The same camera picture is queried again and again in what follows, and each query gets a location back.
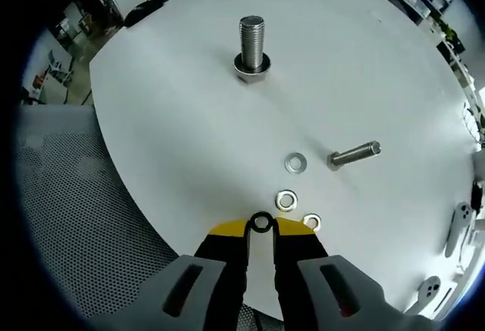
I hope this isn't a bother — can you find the small metal washer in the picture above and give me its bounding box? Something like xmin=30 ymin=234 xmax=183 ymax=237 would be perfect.
xmin=302 ymin=212 xmax=323 ymax=231
xmin=284 ymin=151 xmax=308 ymax=175
xmin=275 ymin=189 xmax=299 ymax=211

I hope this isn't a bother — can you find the small bushy desk plant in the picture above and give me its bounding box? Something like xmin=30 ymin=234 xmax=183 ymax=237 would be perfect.
xmin=439 ymin=20 xmax=462 ymax=46

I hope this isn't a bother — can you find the small black device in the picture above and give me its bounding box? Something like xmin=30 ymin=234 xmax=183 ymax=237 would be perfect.
xmin=469 ymin=181 xmax=485 ymax=211

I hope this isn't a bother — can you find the black computer mouse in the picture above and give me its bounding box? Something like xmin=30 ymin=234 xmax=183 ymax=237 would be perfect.
xmin=124 ymin=0 xmax=164 ymax=27

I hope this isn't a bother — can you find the black rubber ring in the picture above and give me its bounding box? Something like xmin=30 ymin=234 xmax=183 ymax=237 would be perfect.
xmin=251 ymin=211 xmax=274 ymax=234

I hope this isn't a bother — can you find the grey mesh office chair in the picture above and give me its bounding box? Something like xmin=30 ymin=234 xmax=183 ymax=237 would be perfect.
xmin=14 ymin=104 xmax=283 ymax=331

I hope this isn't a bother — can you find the large threaded stud bolt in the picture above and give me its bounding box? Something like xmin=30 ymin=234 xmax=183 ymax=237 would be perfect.
xmin=233 ymin=15 xmax=272 ymax=85

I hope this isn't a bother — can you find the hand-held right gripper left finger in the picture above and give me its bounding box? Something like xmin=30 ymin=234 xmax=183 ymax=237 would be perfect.
xmin=96 ymin=217 xmax=254 ymax=331

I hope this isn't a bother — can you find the small threaded stud bolt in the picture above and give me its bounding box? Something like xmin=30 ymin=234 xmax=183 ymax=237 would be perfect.
xmin=327 ymin=140 xmax=382 ymax=172

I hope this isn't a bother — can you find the white handheld controller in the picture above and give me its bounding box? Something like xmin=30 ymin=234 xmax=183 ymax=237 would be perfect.
xmin=443 ymin=201 xmax=474 ymax=258
xmin=407 ymin=275 xmax=443 ymax=315

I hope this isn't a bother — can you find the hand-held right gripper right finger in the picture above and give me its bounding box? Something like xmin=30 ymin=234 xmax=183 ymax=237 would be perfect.
xmin=271 ymin=217 xmax=429 ymax=331

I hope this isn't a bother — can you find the large black washer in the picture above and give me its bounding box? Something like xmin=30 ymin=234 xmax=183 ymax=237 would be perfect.
xmin=233 ymin=52 xmax=272 ymax=77

